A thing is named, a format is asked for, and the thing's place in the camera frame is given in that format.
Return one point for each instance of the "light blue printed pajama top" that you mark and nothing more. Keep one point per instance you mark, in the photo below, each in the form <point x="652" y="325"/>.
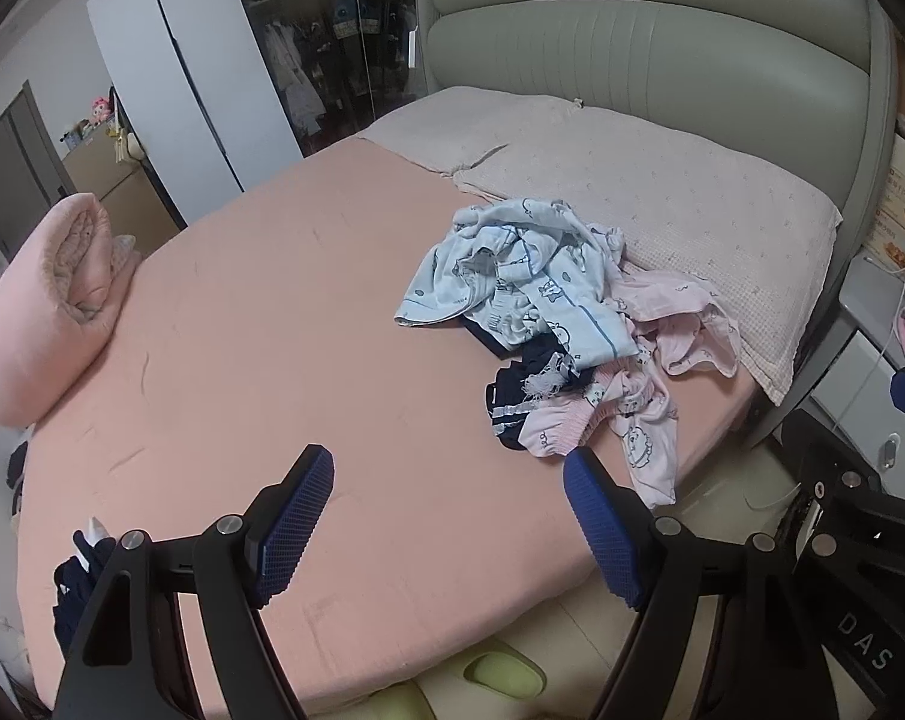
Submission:
<point x="527" y="277"/>

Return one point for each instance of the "dark grey door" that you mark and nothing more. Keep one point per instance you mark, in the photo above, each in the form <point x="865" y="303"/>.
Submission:
<point x="17" y="172"/>

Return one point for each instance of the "dark clothes pile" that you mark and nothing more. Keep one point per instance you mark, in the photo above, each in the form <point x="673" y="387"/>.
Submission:
<point x="77" y="592"/>

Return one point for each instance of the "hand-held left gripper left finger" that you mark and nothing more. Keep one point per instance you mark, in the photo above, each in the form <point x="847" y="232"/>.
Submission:
<point x="295" y="525"/>

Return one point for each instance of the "pink printed pajama top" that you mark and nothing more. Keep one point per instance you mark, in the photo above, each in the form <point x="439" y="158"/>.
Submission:
<point x="677" y="315"/>

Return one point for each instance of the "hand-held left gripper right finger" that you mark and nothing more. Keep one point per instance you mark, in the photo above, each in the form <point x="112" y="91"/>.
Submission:
<point x="602" y="532"/>

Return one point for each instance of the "grey nightstand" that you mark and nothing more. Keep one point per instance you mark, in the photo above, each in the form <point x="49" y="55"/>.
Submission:
<point x="857" y="382"/>

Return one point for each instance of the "pink printed pajama pants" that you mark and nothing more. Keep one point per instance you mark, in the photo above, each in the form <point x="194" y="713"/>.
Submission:
<point x="632" y="427"/>

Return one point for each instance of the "pink folded quilt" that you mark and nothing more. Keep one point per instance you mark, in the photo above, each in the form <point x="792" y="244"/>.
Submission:
<point x="40" y="315"/>

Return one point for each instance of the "beige waffle pillow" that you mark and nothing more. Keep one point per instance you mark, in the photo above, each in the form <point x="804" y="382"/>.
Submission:
<point x="722" y="187"/>
<point x="482" y="124"/>

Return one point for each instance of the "printed cardboard box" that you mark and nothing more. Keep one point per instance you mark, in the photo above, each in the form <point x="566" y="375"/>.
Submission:
<point x="898" y="195"/>

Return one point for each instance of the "green slipper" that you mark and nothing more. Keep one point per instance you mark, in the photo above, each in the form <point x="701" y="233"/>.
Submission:
<point x="505" y="679"/>

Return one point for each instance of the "glass door wardrobe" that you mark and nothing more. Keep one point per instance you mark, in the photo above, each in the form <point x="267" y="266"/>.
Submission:
<point x="325" y="37"/>

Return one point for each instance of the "pink-haired doll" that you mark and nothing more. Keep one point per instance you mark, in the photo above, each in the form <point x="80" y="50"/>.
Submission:
<point x="101" y="111"/>

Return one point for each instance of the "white wardrobe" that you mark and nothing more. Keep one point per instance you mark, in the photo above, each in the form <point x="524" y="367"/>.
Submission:
<point x="182" y="67"/>

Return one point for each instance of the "grey-green padded headboard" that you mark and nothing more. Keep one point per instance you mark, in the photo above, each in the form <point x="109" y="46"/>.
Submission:
<point x="647" y="37"/>

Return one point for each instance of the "navy garment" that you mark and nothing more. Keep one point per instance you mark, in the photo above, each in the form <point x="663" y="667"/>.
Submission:
<point x="520" y="390"/>

